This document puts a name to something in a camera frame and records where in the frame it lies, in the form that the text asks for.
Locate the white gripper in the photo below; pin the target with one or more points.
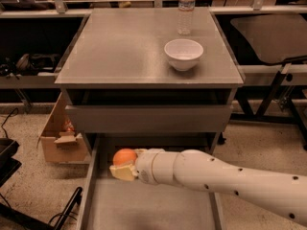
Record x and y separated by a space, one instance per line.
144 167

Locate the orange fruit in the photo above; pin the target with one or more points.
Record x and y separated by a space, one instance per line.
123 156

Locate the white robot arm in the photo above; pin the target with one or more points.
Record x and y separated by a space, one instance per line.
284 194

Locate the open grey middle drawer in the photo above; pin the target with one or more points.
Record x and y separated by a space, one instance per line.
111 204

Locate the closed grey top drawer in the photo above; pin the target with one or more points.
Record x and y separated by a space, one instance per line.
149 119

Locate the grey metal drawer cabinet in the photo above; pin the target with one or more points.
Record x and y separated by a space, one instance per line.
119 60

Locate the brown cardboard box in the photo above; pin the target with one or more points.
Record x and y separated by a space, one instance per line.
61 142

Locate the white bowl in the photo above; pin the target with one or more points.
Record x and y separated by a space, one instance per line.
183 54

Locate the black headphones on shelf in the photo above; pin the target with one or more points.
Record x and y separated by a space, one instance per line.
30 65

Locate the clear plastic water bottle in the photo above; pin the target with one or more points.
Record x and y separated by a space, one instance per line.
185 16

